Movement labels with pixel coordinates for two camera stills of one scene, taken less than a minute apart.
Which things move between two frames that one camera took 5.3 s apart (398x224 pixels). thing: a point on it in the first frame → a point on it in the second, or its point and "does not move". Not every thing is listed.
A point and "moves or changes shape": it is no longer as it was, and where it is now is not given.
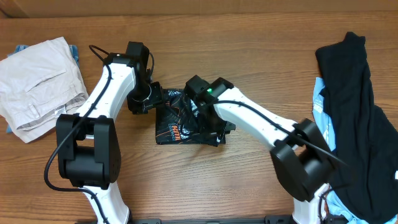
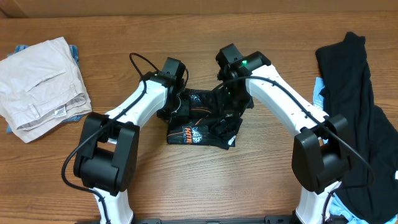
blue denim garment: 73,48 does not move
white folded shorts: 38,85 does not move
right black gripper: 207,130 → 250,104
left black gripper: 158,98 → 183,112
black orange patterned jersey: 178,122 moves or changes shape
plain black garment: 365,138 does not move
